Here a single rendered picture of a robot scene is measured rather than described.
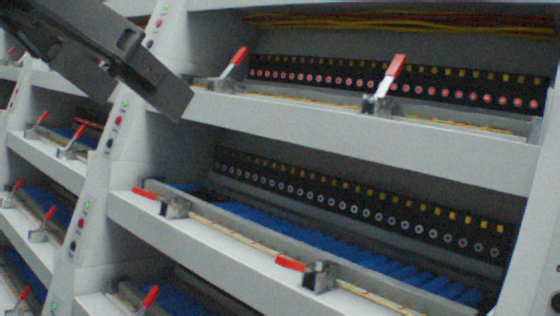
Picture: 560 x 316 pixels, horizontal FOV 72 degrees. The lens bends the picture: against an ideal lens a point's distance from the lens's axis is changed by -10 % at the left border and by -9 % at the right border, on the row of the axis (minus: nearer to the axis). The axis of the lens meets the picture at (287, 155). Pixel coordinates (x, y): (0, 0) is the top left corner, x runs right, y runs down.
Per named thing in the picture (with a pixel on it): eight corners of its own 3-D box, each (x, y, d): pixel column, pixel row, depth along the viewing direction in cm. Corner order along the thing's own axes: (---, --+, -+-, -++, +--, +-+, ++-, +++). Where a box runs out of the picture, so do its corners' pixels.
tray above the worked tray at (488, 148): (530, 198, 34) (559, 38, 32) (145, 110, 72) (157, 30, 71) (555, 189, 49) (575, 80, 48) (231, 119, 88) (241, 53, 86)
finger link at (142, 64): (112, 31, 28) (133, 29, 26) (161, 73, 32) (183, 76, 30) (100, 48, 28) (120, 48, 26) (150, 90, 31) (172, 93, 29)
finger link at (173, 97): (130, 38, 30) (135, 38, 29) (190, 92, 35) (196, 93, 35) (107, 71, 29) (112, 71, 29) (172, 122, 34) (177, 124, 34)
